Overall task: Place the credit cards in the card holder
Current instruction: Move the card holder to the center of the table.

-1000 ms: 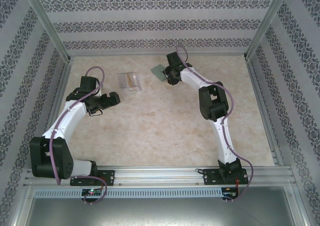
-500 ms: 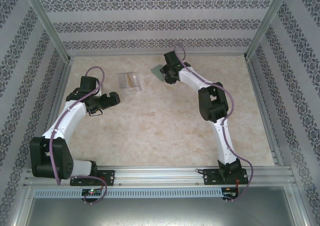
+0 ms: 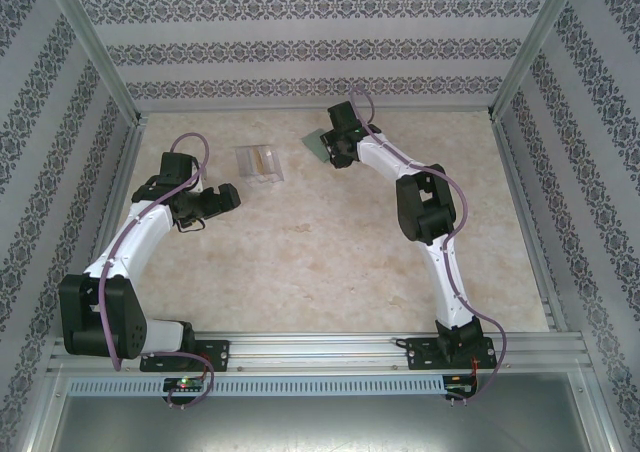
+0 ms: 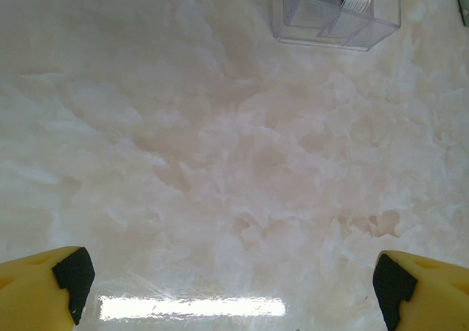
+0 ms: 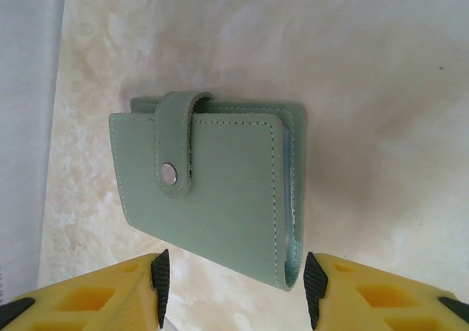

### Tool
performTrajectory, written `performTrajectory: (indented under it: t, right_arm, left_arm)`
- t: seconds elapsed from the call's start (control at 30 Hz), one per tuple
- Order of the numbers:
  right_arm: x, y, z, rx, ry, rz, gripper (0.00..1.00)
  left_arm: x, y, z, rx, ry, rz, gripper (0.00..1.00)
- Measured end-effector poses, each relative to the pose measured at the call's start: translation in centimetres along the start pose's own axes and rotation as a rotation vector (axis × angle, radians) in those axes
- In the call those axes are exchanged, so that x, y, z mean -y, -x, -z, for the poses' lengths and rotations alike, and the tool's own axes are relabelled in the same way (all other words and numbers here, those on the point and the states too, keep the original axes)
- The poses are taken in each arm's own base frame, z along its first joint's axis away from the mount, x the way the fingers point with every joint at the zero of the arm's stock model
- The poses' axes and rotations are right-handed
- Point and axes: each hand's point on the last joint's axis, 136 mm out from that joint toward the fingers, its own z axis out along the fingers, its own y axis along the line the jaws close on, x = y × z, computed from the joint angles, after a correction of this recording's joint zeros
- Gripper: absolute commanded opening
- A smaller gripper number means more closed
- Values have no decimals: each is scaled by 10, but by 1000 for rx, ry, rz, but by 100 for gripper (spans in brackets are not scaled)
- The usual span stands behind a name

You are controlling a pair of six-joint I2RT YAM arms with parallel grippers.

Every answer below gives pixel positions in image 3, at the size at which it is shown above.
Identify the green card holder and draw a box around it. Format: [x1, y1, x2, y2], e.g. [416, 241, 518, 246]
[301, 127, 332, 164]

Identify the clear acrylic card stand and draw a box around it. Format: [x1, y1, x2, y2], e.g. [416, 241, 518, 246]
[233, 144, 286, 188]

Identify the left controller board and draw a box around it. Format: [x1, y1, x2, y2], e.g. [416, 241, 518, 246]
[163, 377, 204, 393]

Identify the controller board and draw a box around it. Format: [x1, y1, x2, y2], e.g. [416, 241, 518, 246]
[444, 375, 476, 396]
[163, 377, 204, 393]

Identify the grey metal panel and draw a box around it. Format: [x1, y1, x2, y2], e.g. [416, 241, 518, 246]
[49, 394, 612, 452]

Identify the right controller board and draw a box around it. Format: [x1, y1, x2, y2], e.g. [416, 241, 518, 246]
[444, 375, 476, 396]

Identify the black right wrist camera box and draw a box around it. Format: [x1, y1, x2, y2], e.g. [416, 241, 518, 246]
[326, 100, 359, 129]

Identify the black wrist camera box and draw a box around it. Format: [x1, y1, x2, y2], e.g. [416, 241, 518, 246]
[326, 100, 359, 129]
[158, 151, 197, 189]

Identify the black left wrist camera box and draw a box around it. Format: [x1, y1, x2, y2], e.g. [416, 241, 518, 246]
[158, 151, 197, 189]

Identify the aluminium side rail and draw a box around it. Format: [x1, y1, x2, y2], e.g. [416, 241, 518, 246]
[492, 114, 570, 332]
[68, 114, 149, 337]

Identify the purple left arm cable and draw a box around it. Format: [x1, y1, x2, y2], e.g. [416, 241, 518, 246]
[98, 132, 216, 411]

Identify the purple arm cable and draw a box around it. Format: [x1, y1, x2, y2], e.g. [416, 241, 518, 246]
[348, 87, 510, 406]
[98, 132, 216, 411]

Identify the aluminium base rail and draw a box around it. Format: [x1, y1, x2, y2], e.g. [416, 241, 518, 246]
[47, 329, 591, 373]

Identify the aluminium frame post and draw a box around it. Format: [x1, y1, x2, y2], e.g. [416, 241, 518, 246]
[488, 0, 585, 119]
[43, 0, 147, 124]

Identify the grey slotted cable duct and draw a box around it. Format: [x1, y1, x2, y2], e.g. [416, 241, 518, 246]
[67, 375, 446, 397]

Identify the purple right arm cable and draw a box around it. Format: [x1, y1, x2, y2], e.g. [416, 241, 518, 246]
[348, 87, 510, 406]

